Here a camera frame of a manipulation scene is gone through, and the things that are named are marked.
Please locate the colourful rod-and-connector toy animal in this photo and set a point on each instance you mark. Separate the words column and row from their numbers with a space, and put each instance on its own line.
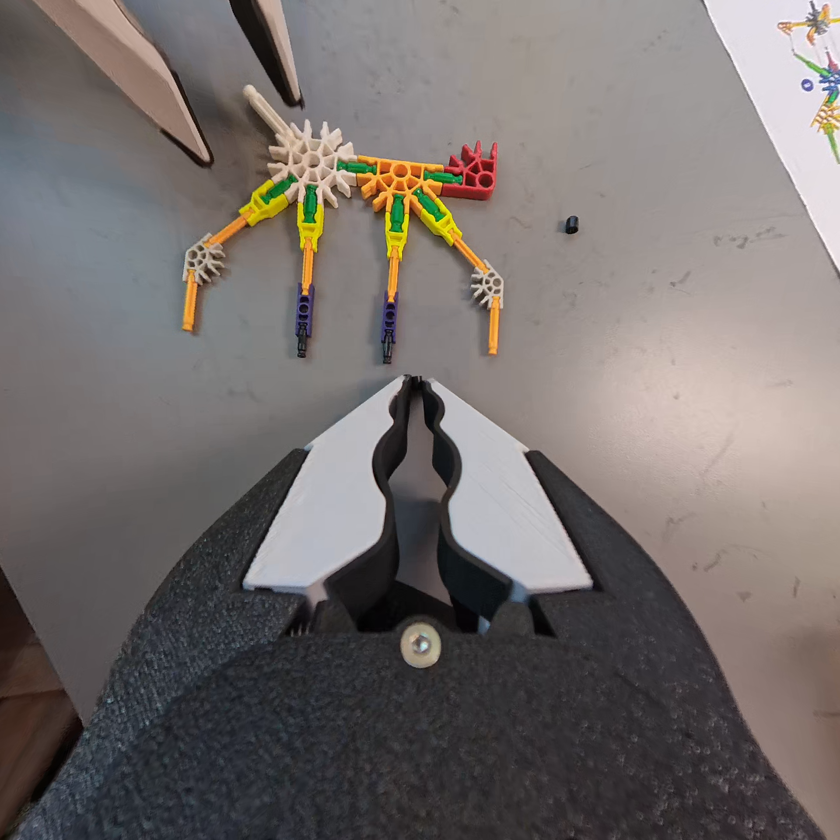
column 310, row 208

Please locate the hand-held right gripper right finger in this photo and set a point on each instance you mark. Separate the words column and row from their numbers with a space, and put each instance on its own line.
column 512, row 512

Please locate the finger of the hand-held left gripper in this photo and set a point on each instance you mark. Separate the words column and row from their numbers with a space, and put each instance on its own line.
column 275, row 46
column 118, row 52

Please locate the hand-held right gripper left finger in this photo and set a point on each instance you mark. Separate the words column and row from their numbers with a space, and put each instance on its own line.
column 328, row 512

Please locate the white printed instruction sheet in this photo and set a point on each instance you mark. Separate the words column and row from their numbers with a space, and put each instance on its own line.
column 764, row 65

